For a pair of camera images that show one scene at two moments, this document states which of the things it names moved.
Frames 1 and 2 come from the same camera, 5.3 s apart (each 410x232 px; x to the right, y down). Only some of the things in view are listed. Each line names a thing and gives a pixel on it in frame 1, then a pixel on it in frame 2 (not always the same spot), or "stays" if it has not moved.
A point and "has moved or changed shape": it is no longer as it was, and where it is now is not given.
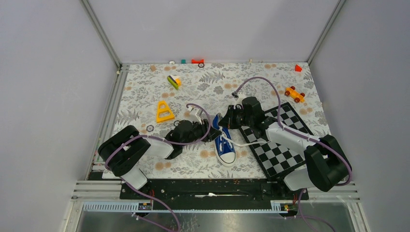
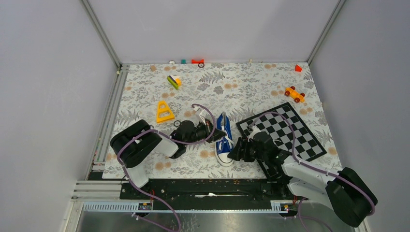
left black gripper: x=212 y=134 stays
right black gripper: x=232 y=111 -> x=236 y=154
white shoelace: x=235 y=143 has moved or changed shape
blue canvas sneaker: x=224 y=150 stays
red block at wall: x=197 y=61 stays
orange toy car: x=299 y=97 stays
